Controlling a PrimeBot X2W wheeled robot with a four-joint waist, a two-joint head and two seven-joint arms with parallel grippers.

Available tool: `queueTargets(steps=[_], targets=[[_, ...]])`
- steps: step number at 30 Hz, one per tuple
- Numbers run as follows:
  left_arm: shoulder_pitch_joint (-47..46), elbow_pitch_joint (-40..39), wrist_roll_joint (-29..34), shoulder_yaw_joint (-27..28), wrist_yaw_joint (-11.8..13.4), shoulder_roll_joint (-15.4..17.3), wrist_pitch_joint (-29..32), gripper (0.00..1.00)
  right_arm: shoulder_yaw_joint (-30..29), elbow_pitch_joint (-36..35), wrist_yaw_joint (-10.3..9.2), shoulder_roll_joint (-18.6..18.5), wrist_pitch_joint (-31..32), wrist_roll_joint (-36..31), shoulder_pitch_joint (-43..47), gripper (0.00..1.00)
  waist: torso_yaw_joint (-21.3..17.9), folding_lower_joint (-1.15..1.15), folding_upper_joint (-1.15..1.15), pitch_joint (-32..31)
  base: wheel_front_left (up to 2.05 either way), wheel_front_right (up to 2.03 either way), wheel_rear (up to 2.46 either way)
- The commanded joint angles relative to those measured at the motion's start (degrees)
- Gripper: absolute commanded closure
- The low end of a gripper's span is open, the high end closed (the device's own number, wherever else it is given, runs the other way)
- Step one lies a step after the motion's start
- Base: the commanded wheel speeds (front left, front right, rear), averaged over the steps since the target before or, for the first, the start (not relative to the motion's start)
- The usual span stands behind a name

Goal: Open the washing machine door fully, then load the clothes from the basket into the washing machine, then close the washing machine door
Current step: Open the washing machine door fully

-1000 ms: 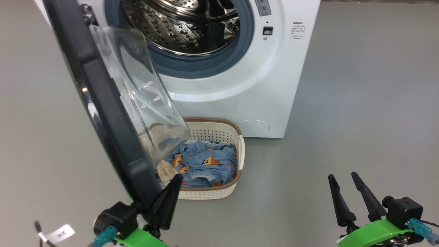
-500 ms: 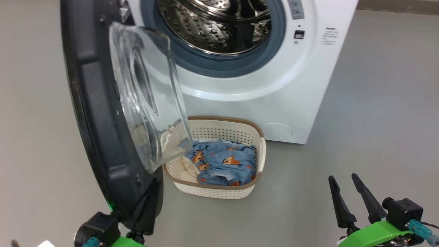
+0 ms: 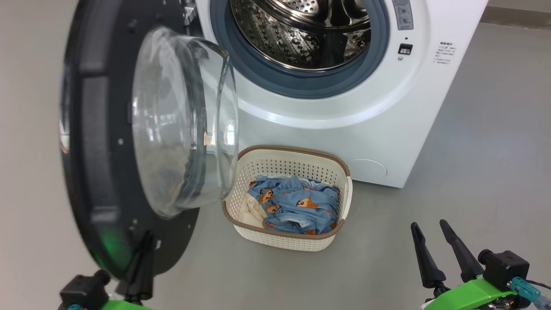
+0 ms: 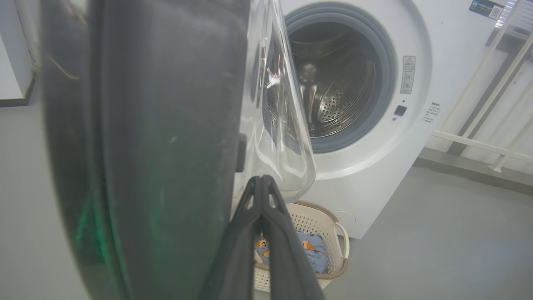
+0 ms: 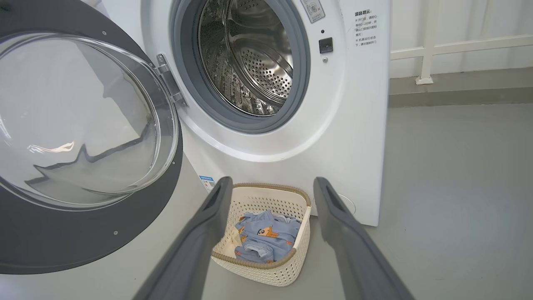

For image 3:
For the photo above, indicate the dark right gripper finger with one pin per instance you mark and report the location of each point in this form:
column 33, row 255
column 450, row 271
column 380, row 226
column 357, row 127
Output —
column 428, row 267
column 465, row 262

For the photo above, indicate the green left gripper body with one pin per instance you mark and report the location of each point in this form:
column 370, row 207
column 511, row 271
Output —
column 125, row 305

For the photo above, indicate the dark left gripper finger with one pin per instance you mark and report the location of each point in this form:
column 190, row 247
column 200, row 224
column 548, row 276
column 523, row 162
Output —
column 144, row 271

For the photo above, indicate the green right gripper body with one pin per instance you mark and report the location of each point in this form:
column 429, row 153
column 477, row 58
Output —
column 469, row 297

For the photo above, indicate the black round glass washer door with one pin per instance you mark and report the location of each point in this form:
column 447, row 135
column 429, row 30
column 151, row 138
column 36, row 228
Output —
column 99, row 172

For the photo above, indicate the cream and blue printed garment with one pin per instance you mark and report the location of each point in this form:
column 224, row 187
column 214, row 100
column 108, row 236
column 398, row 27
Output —
column 255, row 213

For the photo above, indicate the white front-load washing machine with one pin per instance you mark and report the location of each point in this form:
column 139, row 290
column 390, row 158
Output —
column 387, row 112

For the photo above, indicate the black door latch socket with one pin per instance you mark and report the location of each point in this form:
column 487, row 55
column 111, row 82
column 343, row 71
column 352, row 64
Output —
column 405, row 49

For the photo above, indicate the metal door hinge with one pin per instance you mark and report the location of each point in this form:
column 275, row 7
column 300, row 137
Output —
column 190, row 15

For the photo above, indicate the round white filter cover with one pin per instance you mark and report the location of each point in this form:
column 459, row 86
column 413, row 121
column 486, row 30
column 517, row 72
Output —
column 368, row 168

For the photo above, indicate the cream perforated laundry basket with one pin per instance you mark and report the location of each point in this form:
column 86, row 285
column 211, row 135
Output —
column 284, row 165

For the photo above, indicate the small printed text sticker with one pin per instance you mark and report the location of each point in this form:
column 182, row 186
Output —
column 445, row 52

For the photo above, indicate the grey baseboard strip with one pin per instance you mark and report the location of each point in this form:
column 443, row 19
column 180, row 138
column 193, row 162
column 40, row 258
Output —
column 516, row 17

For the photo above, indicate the grey warning sticker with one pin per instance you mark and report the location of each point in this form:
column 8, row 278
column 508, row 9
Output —
column 403, row 15

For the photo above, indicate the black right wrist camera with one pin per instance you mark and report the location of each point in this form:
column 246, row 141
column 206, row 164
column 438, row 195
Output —
column 506, row 267

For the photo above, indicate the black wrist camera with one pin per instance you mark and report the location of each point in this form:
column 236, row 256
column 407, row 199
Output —
column 506, row 267
column 82, row 290

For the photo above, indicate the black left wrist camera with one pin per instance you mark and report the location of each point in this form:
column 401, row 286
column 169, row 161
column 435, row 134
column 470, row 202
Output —
column 82, row 290

